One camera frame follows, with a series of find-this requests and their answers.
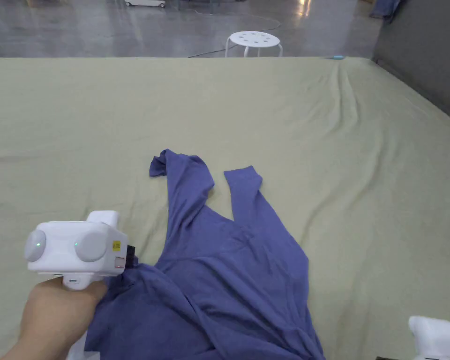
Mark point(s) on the small light blue object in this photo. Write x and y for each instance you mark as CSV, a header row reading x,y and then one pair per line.
x,y
335,57

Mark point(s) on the blue cloth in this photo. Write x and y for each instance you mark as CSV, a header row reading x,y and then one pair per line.
x,y
385,8

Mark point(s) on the dark blue shirt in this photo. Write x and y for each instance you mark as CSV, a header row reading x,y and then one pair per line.
x,y
225,277

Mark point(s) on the white wheeled base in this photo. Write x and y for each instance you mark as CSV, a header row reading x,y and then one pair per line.
x,y
145,3

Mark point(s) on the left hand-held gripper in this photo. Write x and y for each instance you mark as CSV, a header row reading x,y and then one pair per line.
x,y
65,245

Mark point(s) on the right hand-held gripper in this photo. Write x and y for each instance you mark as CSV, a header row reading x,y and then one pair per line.
x,y
435,337

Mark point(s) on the bed with pale green sheet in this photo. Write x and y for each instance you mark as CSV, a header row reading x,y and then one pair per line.
x,y
97,123

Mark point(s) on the person's left hand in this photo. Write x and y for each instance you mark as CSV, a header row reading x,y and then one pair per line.
x,y
56,311

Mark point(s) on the person's left forearm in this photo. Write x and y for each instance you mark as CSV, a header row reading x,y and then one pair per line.
x,y
17,352

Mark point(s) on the grey padded headboard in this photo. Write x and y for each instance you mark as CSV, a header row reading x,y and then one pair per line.
x,y
423,56

